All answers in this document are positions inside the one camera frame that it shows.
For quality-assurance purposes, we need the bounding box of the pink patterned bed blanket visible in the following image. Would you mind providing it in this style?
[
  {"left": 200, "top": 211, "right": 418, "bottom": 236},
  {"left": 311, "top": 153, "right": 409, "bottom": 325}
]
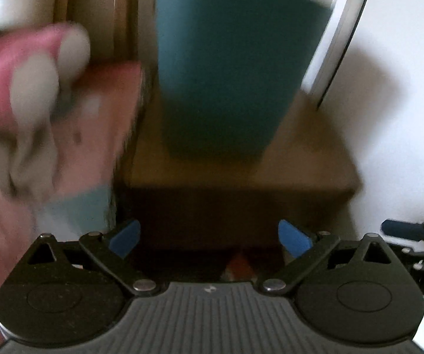
[{"left": 0, "top": 62, "right": 145, "bottom": 344}]

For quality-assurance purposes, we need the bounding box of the grey beige cloth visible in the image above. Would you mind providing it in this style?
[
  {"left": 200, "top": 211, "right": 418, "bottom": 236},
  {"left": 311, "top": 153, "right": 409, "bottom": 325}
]
[{"left": 0, "top": 124, "right": 58, "bottom": 201}]

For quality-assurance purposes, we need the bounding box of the wooden nightstand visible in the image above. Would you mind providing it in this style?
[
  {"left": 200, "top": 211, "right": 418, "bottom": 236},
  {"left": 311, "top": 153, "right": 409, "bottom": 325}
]
[{"left": 112, "top": 93, "right": 361, "bottom": 275}]

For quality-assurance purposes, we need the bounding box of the teal plastic trash bin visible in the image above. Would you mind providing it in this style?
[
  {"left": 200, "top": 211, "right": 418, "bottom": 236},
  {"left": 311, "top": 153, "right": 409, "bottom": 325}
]
[{"left": 156, "top": 0, "right": 331, "bottom": 160}]

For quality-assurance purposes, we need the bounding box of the pink plush toy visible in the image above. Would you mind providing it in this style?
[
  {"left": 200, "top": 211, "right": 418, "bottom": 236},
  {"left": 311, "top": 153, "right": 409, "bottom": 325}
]
[{"left": 0, "top": 22, "right": 90, "bottom": 132}]

